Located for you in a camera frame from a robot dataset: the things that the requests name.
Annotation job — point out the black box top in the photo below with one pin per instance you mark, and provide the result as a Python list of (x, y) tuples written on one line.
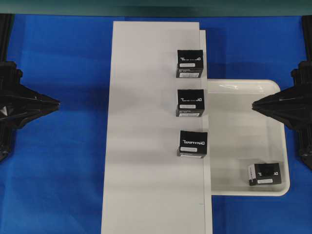
[(189, 64)]

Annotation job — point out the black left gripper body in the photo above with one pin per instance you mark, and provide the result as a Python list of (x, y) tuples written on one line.
[(11, 102)]

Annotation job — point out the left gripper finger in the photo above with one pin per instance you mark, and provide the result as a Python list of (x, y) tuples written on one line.
[(33, 97), (40, 113)]

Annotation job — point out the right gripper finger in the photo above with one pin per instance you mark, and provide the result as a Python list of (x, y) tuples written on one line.
[(277, 98), (273, 115)]

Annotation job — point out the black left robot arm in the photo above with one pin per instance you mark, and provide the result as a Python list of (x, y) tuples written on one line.
[(7, 133)]

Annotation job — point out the blue table cloth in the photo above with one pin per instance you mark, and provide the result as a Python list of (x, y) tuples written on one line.
[(52, 182)]

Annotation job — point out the black Dynamixel box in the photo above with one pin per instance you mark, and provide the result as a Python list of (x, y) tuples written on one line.
[(264, 174)]

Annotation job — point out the white base board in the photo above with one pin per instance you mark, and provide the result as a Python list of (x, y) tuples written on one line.
[(148, 189)]

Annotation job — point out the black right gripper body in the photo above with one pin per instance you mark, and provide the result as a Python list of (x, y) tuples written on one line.
[(302, 94)]

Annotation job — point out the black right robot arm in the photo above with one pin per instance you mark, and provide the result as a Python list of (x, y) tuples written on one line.
[(293, 106)]

